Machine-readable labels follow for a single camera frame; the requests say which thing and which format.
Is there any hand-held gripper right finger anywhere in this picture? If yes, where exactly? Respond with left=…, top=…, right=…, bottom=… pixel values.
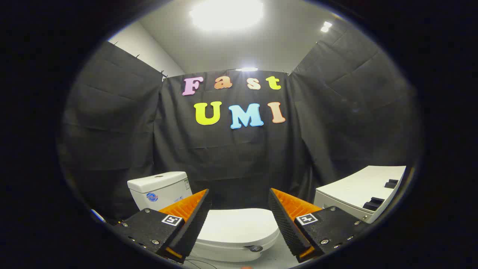
left=268, top=188, right=370, bottom=263

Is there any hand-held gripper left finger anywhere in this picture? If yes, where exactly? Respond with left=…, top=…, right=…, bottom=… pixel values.
left=112, top=189, right=211, bottom=264

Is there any white toilet lid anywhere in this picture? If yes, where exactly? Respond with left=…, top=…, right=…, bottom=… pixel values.
left=199, top=208, right=280, bottom=244

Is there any white ceramic toilet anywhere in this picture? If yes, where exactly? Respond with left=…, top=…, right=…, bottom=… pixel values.
left=127, top=171, right=280, bottom=263

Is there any black backdrop cloth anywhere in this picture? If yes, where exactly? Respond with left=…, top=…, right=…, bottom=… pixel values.
left=58, top=28, right=424, bottom=225

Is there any white grey cabinet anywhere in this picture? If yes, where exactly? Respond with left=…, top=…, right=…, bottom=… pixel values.
left=314, top=166, right=407, bottom=224

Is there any large round ceiling light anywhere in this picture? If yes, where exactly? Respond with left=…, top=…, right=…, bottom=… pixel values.
left=189, top=0, right=264, bottom=31

